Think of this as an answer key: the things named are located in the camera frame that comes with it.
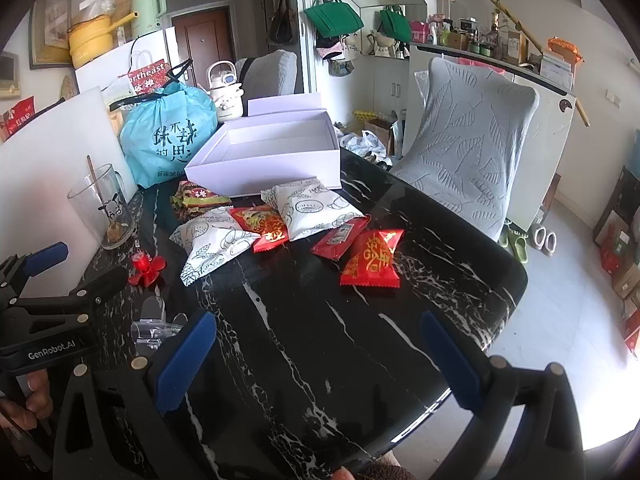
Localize clear plastic piece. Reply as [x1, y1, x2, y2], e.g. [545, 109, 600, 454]
[130, 296, 188, 353]

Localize chair with grey leaf cover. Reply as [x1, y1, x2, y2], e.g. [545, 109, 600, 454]
[390, 56, 541, 243]
[235, 50, 298, 103]

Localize brown door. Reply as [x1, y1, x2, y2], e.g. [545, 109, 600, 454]
[172, 5, 236, 81]

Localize row of jars and bottles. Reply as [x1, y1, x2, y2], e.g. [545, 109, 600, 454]
[410, 15, 531, 66]

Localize blue drawstring bag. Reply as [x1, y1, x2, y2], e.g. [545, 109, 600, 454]
[119, 82, 219, 190]

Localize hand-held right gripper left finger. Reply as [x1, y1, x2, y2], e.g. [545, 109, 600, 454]
[52, 309, 236, 480]

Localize green tote bag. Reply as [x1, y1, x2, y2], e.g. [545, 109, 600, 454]
[304, 2, 365, 36]

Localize red gift box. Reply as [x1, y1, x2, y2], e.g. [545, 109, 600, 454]
[5, 97, 38, 136]

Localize white board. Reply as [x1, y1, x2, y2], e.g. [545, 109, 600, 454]
[0, 86, 138, 301]

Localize small red sauce packet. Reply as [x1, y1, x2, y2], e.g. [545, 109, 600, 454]
[310, 216, 371, 262]

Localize white wardrobe cabinet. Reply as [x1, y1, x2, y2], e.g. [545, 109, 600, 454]
[360, 55, 412, 111]

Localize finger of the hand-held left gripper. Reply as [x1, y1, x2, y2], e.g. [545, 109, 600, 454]
[0, 241, 69, 311]
[10, 266, 129, 330]

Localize orange packet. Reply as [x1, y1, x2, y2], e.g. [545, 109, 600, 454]
[547, 37, 583, 63]

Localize dark handbag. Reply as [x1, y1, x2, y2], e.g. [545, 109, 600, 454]
[267, 0, 293, 46]

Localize white patterned snack packet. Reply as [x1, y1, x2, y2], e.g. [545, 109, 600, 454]
[169, 206, 262, 287]
[260, 176, 372, 242]

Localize glass cup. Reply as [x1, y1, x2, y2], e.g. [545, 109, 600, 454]
[67, 164, 136, 250]

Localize white fridge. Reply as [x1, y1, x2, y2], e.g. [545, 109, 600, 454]
[75, 25, 178, 106]

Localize bamboo pole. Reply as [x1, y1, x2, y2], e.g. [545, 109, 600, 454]
[440, 0, 591, 126]

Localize green slippers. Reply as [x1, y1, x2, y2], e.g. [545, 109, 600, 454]
[497, 225, 531, 264]

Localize person's left hand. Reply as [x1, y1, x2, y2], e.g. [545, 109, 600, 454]
[0, 370, 55, 433]

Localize red gold-lettered snack packet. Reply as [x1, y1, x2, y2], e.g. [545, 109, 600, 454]
[340, 228, 405, 288]

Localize light green kettle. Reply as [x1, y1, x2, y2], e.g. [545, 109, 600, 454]
[131, 0, 166, 38]

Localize dark red cereal packet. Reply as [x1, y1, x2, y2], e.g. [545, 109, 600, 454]
[170, 180, 233, 223]

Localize white cardboard box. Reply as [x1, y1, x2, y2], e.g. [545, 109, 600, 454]
[184, 94, 342, 198]

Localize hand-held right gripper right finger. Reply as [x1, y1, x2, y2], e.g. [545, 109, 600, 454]
[420, 310, 587, 480]

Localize yellow pot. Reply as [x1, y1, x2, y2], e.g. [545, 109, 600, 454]
[67, 12, 136, 68]

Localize red picture snack packet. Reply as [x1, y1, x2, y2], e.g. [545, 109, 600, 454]
[229, 205, 290, 254]

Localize red flower-shaped toy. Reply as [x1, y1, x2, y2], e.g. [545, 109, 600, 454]
[128, 252, 167, 288]

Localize white cartoon kettle bottle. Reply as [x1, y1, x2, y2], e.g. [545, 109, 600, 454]
[206, 60, 246, 122]

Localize open cardboard box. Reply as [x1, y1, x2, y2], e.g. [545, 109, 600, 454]
[362, 117, 396, 158]

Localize framed wall picture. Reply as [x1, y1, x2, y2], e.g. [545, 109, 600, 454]
[29, 0, 73, 71]

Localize wooden stick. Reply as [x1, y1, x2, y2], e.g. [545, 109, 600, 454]
[86, 155, 108, 221]

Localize white plastic bag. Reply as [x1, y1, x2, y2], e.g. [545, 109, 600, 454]
[340, 130, 388, 161]

